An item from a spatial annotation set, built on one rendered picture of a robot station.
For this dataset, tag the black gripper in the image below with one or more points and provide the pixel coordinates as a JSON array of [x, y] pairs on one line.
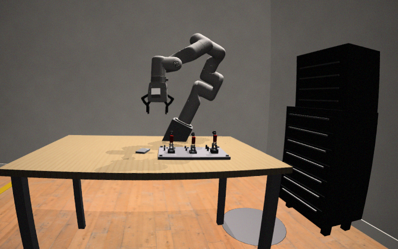
[[163, 95]]

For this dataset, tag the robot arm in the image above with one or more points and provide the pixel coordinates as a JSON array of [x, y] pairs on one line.
[[199, 46]]

